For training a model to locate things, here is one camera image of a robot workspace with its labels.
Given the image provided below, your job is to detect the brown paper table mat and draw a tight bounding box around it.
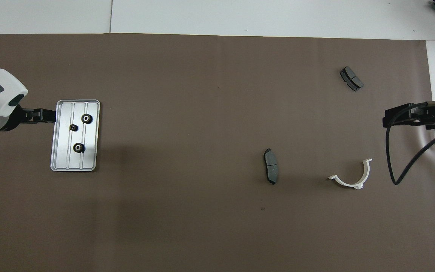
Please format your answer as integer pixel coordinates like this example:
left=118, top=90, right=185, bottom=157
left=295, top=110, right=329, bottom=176
left=0, top=33, right=435, bottom=272

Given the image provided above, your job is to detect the white half-ring bracket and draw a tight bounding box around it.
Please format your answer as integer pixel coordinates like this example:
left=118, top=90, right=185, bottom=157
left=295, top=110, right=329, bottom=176
left=328, top=158, right=373, bottom=190

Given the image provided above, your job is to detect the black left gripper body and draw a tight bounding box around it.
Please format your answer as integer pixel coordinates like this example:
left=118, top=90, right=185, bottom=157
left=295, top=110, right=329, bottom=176
left=0, top=105, right=34, bottom=132

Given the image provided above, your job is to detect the dark grey brake pad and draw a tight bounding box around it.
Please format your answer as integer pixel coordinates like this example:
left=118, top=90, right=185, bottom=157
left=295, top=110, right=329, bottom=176
left=264, top=148, right=279, bottom=185
left=339, top=66, right=364, bottom=92

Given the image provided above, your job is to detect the silver metal tray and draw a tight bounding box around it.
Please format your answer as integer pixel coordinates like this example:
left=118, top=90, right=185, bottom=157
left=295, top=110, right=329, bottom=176
left=50, top=99, right=100, bottom=172

